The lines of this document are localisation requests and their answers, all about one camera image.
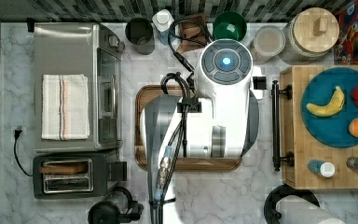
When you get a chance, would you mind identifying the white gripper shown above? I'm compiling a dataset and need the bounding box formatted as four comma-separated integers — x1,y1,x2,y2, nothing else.
251,66,267,100

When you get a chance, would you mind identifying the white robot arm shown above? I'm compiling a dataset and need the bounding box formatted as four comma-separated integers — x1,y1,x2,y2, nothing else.
140,39,266,224

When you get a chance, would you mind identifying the wooden drawer cabinet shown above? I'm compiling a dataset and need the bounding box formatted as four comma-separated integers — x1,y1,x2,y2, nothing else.
279,65,358,189

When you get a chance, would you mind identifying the clear plastic lidded container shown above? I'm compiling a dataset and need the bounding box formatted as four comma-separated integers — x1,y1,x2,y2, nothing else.
250,25,285,64

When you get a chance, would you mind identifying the green bowl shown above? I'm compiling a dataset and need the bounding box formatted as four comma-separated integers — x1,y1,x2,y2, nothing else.
213,11,247,41

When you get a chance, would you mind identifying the glass jar wooden lid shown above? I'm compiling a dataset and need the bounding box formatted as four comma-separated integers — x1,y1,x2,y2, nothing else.
279,7,339,64

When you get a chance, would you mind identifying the yellow banana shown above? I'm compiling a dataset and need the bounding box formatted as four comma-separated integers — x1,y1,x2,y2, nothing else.
306,86,345,117

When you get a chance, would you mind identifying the wooden utensil block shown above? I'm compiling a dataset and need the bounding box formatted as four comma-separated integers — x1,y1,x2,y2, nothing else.
177,21,207,54

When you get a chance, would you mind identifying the blue round plate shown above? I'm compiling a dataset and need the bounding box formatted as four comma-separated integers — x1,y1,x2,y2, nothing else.
301,67,358,147

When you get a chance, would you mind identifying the blue shaker bottle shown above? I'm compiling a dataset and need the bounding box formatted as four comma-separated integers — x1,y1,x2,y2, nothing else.
308,160,336,178

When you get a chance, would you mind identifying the brown wooden tray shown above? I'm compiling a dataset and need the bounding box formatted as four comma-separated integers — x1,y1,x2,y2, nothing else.
134,85,242,172

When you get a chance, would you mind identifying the white cap bottle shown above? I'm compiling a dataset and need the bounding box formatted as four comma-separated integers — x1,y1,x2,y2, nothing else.
152,9,173,45

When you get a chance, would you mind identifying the red cereal box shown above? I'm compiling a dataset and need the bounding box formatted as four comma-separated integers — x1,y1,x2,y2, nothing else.
334,0,358,64

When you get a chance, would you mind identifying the paper towel roll holder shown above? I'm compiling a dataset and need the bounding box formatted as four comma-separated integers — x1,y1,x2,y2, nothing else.
263,185,346,224

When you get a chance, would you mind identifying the grey metal cup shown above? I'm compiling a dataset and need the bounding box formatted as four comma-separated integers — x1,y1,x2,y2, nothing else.
125,18,155,55

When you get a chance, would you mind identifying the black coffee grinder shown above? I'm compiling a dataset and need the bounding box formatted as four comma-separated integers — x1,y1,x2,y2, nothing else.
88,187,144,224

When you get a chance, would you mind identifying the black slot toaster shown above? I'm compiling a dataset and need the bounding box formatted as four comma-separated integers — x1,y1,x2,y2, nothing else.
33,150,127,200

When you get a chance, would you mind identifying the striped white towel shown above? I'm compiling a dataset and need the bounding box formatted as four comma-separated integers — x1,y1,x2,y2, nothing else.
42,74,90,141

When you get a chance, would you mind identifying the stainless toaster oven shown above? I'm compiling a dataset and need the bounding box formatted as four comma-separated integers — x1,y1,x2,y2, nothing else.
34,22,125,152

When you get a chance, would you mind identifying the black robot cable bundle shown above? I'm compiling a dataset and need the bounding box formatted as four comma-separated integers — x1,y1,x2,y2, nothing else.
148,18,215,224

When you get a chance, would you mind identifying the black power plug cable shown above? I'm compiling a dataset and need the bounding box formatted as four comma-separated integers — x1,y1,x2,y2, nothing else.
13,125,34,177

